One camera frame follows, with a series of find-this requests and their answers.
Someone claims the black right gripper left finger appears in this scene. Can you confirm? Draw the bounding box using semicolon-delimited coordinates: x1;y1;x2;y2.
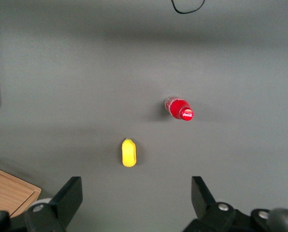
24;176;84;232

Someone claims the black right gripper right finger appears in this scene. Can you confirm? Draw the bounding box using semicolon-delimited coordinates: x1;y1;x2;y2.
182;176;237;232

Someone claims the wooden drawer cabinet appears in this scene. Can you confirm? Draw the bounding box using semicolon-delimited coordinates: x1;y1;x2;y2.
0;165;42;218

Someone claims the yellow toy lemon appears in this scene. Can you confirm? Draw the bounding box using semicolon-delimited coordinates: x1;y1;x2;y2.
121;138;138;168

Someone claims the red cola bottle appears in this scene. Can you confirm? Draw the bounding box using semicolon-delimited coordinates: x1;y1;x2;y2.
163;95;195;122

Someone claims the thin black looped cable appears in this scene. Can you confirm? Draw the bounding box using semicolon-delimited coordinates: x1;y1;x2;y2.
170;0;206;15

